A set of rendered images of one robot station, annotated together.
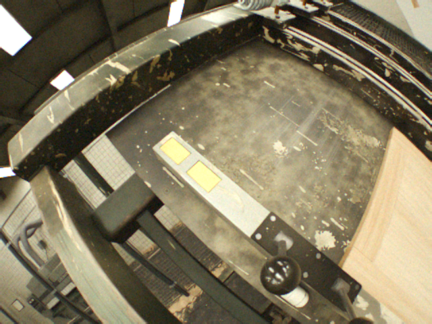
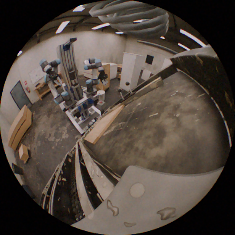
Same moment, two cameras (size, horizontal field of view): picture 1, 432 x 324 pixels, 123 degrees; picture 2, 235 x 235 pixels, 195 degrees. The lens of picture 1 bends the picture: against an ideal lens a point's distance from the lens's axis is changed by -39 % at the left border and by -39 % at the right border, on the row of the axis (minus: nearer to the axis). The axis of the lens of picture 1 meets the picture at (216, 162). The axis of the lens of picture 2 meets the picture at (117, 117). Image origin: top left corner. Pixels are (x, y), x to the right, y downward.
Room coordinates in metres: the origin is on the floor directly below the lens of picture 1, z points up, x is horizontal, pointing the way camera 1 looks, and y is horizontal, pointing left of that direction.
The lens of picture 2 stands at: (0.49, -0.42, 1.80)
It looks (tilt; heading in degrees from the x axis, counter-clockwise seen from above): 54 degrees down; 135
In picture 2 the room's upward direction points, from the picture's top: 8 degrees clockwise
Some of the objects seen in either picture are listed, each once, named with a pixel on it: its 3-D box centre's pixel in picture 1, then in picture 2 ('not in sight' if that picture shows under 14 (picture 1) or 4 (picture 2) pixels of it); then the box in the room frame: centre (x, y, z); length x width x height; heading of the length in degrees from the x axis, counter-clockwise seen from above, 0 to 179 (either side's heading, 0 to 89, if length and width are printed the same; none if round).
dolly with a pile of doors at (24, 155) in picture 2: not in sight; (24, 154); (-1.04, -3.58, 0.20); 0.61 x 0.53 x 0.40; 102
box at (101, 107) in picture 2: not in sight; (101, 105); (-0.41, 0.00, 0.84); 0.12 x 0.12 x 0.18; 20
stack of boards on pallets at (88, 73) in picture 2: not in sight; (101, 70); (-4.28, 2.07, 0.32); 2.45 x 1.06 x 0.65; 102
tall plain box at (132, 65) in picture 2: not in sight; (131, 72); (-1.66, 2.27, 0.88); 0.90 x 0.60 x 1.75; 102
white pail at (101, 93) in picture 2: not in sight; (101, 95); (-1.51, 0.56, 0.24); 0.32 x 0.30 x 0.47; 102
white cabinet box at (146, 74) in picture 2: not in sight; (146, 75); (-2.07, 4.68, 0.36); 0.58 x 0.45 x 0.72; 12
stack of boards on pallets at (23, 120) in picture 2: not in sight; (18, 129); (-2.55, -4.21, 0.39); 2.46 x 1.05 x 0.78; 102
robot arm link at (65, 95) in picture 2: not in sight; (65, 95); (-0.66, -0.54, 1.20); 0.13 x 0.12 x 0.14; 103
